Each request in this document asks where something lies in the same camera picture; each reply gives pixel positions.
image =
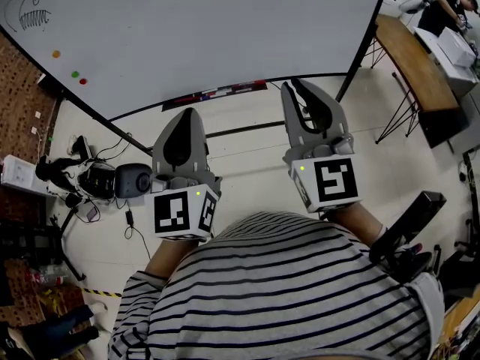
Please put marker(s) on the black cloth bag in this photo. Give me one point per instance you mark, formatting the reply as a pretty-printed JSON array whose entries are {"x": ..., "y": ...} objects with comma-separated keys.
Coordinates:
[{"x": 56, "y": 173}]

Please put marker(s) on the wooden table with black legs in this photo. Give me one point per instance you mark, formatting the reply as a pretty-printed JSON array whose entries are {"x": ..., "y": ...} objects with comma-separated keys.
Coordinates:
[{"x": 412, "y": 62}]

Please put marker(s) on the white rectangular box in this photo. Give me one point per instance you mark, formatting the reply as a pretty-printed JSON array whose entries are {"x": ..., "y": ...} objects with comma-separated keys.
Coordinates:
[{"x": 457, "y": 47}]

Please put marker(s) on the dark blue jacket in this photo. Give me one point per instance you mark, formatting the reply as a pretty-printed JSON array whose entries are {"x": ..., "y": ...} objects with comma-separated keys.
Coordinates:
[{"x": 48, "y": 332}]

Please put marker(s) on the black equipment case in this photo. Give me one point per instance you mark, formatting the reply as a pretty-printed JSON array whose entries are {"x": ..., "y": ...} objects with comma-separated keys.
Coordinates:
[{"x": 97, "y": 180}]

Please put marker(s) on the person's left forearm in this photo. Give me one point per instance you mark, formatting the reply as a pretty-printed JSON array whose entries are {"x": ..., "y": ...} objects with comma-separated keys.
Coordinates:
[{"x": 168, "y": 257}]

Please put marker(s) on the red whiteboard marker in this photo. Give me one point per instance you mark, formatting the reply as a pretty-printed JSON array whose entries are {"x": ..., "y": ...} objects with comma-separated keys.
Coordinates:
[
  {"x": 186, "y": 99},
  {"x": 249, "y": 87}
]

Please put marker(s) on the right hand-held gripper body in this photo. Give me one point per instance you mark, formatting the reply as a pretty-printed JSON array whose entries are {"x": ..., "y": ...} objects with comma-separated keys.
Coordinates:
[{"x": 330, "y": 182}]

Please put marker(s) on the grey rounded device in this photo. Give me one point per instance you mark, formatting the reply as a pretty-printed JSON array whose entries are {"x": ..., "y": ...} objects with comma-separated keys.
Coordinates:
[{"x": 133, "y": 180}]

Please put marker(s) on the black chair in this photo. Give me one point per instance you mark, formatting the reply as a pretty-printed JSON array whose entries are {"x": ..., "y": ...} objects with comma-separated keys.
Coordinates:
[{"x": 408, "y": 231}]

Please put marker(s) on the person's right forearm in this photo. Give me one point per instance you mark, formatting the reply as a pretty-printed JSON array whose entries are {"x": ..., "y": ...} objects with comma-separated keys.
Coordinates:
[{"x": 356, "y": 223}]

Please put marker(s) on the yellow black hazard tape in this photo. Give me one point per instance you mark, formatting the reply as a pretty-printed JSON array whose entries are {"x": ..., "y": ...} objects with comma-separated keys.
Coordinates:
[{"x": 101, "y": 292}]

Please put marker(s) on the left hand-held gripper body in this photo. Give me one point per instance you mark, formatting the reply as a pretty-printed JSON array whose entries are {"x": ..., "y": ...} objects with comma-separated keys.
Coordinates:
[{"x": 176, "y": 216}]

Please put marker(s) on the orange round magnet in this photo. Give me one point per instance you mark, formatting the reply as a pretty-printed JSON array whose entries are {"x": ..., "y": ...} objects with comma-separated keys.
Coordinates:
[{"x": 56, "y": 54}]

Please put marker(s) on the white and black charger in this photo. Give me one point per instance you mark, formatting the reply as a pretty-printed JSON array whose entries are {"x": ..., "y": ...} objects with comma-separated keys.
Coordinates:
[{"x": 82, "y": 146}]

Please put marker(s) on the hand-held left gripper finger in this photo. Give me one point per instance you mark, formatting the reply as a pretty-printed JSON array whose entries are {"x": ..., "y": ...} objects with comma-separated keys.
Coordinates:
[
  {"x": 195, "y": 141},
  {"x": 163, "y": 148}
]

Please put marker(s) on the blue whiteboard marker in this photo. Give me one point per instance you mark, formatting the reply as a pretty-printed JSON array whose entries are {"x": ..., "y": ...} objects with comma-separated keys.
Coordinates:
[{"x": 213, "y": 95}]

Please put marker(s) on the black power adapter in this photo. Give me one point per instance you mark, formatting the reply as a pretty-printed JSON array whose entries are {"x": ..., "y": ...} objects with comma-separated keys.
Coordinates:
[{"x": 129, "y": 218}]

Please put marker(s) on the black box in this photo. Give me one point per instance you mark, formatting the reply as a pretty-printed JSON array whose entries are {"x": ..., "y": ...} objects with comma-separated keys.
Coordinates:
[{"x": 444, "y": 128}]

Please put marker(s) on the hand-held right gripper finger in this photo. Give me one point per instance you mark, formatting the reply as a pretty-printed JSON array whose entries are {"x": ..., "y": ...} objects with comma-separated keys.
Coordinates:
[
  {"x": 333, "y": 122},
  {"x": 292, "y": 126}
]

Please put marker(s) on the white table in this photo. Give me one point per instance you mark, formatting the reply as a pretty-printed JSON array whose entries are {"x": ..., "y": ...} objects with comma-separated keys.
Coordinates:
[{"x": 450, "y": 73}]

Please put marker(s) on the white whiteboard with black frame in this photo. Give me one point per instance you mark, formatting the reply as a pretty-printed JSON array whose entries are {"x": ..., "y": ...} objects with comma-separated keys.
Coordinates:
[{"x": 206, "y": 32}]

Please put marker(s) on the black tripod stand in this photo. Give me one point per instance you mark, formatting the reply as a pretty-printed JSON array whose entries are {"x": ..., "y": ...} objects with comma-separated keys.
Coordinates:
[{"x": 69, "y": 246}]

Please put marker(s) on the person's striped shirt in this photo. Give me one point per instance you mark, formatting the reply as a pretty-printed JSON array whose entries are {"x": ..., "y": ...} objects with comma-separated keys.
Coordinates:
[{"x": 281, "y": 294}]

